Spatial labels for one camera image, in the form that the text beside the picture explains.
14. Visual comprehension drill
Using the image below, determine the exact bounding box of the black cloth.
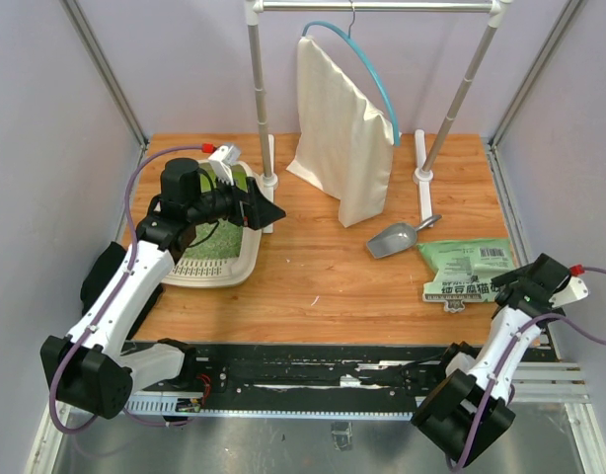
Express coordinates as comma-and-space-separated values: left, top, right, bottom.
80, 242, 164, 341

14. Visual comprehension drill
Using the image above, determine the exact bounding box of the blue clothes hanger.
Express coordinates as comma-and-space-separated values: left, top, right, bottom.
301, 21, 401, 147

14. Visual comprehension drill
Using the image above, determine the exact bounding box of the cream cloth bag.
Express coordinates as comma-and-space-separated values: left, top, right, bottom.
287, 37, 394, 227

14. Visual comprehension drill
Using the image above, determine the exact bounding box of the cream green litter box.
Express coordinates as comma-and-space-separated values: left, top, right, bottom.
150, 158, 263, 289

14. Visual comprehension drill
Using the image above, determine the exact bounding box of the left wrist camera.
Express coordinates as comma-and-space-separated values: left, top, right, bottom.
208, 143, 241, 186

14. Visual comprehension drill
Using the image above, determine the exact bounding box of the grey metal scoop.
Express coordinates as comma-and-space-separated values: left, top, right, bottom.
366, 214, 441, 259

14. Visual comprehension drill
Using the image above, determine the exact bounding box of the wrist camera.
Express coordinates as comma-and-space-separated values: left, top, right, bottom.
208, 143, 241, 186
550, 276, 589, 308

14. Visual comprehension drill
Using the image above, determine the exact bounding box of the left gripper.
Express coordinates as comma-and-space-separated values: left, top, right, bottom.
189, 170, 286, 230

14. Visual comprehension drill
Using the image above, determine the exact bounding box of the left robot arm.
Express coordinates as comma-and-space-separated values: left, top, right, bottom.
40, 158, 286, 420

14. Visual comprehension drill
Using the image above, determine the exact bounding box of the white clothes rack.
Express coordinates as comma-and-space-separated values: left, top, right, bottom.
243, 0, 515, 234

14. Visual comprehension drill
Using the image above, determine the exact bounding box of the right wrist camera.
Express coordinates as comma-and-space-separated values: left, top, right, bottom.
550, 276, 589, 308

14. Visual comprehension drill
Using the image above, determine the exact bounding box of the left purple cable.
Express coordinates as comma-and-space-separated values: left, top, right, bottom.
48, 142, 218, 435

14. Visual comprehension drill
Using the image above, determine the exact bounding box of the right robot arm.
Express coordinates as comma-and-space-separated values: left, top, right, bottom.
412, 254, 588, 472

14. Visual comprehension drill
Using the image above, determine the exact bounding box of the green cat litter bag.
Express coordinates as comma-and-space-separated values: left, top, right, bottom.
417, 238, 515, 313

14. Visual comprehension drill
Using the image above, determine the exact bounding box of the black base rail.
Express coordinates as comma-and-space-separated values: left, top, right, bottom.
142, 343, 478, 418

